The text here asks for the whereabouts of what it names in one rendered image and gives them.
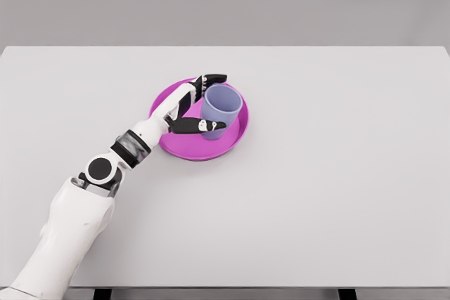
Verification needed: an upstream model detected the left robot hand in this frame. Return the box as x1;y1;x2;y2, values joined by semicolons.
151;73;229;136

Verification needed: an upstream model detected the lavender plastic cup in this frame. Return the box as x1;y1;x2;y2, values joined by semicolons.
200;84;243;141

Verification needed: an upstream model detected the magenta round plate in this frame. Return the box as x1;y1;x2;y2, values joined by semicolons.
150;77;251;163

